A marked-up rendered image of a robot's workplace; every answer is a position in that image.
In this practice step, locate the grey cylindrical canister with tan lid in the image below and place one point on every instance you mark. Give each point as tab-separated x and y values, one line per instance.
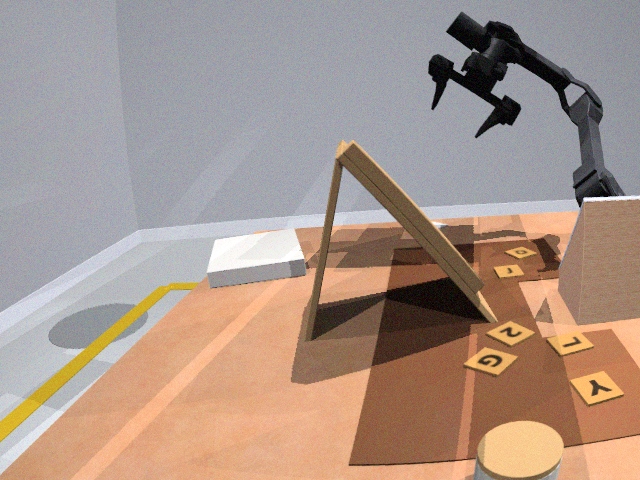
521	450

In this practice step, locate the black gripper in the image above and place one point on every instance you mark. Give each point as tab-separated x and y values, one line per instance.
506	110

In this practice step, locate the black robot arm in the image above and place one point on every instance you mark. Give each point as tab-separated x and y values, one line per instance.
499	40

